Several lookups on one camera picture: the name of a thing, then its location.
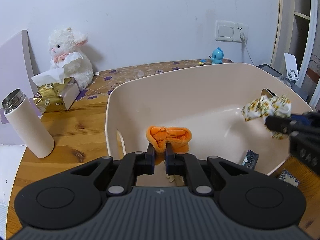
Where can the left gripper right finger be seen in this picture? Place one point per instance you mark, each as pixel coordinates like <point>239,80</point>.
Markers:
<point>188,166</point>

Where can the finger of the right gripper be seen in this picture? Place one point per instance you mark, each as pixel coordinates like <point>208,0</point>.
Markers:
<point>308,118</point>
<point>287,126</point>

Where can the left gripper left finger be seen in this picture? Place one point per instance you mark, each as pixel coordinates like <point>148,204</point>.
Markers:
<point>128,169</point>

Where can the yellow floral scrunchie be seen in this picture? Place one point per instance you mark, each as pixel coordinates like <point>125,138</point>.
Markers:
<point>264,106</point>

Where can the orange sock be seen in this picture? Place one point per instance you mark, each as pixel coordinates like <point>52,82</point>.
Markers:
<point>177,137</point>

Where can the blue white tissue pack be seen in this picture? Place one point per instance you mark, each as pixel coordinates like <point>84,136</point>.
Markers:
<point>286,176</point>

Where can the grey laptop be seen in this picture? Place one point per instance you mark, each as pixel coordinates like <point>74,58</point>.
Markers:
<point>285,80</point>

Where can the dark patterned card box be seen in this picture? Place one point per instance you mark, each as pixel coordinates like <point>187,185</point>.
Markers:
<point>250,160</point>

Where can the white phone stand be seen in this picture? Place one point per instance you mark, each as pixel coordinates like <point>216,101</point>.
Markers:
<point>291,67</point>

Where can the beige plastic storage basket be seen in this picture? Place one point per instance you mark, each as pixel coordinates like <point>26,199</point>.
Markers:
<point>208,101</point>

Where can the blue bird figurine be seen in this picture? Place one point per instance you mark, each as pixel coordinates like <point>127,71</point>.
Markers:
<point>217,56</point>

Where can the gold tissue box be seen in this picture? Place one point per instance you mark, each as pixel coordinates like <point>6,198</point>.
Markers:
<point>56,93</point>

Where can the cream thermos bottle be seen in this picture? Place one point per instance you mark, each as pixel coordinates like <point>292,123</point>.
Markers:
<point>21,115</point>

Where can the white plush lamb toy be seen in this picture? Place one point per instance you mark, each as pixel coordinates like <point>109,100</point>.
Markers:
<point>65,50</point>

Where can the lilac headboard panel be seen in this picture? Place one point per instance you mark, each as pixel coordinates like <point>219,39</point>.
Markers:
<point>16,68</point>

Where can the white wall switch socket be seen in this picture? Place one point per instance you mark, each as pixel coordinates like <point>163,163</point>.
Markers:
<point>231,31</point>

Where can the white door frame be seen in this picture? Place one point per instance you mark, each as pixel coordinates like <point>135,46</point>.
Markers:
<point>309,21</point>

